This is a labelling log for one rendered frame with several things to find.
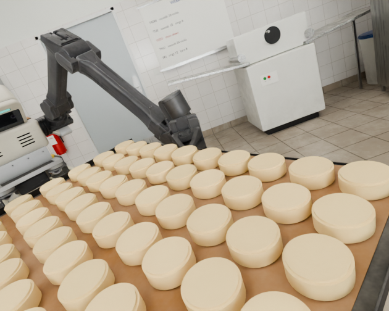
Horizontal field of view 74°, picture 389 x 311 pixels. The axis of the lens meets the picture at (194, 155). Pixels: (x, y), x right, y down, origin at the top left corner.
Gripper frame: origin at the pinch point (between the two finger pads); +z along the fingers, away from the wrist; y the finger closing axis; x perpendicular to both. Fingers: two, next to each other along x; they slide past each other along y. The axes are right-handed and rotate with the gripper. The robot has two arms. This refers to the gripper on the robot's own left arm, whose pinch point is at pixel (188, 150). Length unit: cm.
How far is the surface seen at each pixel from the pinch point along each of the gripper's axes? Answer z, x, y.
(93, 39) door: -330, 117, -71
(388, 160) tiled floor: -125, -121, 99
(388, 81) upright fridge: -238, -198, 79
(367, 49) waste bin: -315, -224, 53
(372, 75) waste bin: -314, -227, 89
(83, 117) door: -321, 176, 20
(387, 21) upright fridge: -235, -196, 17
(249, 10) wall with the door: -348, -94, -41
